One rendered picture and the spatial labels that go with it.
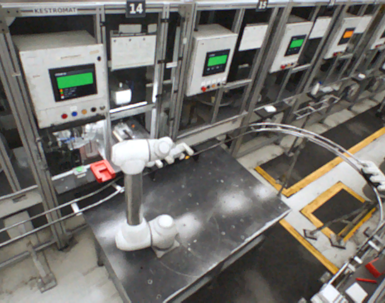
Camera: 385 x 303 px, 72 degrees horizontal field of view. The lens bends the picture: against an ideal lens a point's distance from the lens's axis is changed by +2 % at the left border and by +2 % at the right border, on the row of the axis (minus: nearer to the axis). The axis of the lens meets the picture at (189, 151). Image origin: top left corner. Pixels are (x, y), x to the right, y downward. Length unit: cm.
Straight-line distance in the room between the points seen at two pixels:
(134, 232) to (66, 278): 111
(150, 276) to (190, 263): 28
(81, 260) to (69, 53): 182
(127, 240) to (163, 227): 23
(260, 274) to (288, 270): 31
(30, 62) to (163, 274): 146
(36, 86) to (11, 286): 174
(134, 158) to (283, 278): 202
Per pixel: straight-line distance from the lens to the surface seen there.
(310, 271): 314
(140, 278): 191
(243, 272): 282
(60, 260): 280
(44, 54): 161
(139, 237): 176
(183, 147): 243
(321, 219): 361
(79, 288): 266
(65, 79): 167
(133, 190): 157
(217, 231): 214
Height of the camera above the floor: 244
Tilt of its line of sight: 41 degrees down
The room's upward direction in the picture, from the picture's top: 12 degrees clockwise
